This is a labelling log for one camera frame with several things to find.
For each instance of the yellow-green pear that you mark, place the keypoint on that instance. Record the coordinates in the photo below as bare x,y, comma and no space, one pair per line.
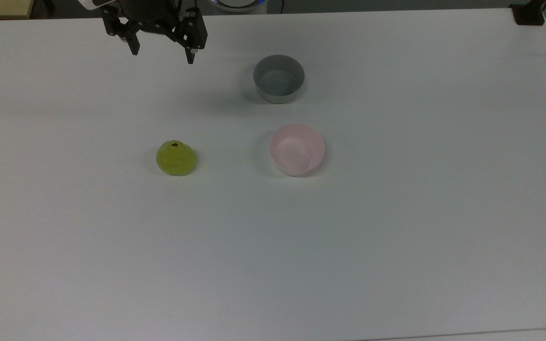
176,158

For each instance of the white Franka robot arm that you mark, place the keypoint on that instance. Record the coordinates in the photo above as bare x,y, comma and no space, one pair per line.
89,3

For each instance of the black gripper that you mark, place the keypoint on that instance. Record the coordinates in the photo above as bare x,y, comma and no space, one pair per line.
149,10

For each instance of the pink bowl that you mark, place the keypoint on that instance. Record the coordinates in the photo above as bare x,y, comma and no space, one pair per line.
296,149

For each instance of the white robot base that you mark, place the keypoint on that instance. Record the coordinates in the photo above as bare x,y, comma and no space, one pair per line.
238,4

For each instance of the black table clamp mount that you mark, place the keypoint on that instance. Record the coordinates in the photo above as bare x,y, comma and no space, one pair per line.
529,13

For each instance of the grey bowl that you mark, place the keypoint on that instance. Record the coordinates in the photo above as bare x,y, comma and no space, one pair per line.
278,78

